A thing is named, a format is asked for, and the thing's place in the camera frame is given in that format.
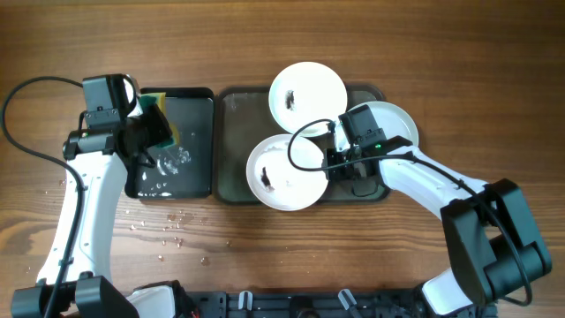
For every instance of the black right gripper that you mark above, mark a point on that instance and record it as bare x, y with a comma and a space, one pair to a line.
337, 167

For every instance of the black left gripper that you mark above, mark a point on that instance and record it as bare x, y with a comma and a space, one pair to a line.
155, 126

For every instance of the green yellow sponge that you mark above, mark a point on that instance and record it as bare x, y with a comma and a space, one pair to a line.
163, 133

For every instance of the pink white plate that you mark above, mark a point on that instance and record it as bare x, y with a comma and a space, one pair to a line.
283, 172

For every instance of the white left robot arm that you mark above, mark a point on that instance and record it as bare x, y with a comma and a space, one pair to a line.
77, 269

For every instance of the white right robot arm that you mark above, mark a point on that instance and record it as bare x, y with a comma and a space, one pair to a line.
495, 248

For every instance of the black water tray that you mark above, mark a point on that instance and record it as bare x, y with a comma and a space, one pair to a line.
183, 171

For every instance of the grey serving tray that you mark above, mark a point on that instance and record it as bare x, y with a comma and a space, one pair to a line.
242, 121

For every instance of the light blue plate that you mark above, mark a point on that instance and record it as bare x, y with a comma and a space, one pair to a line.
393, 121

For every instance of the cream white plate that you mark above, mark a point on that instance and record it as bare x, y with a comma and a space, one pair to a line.
304, 95

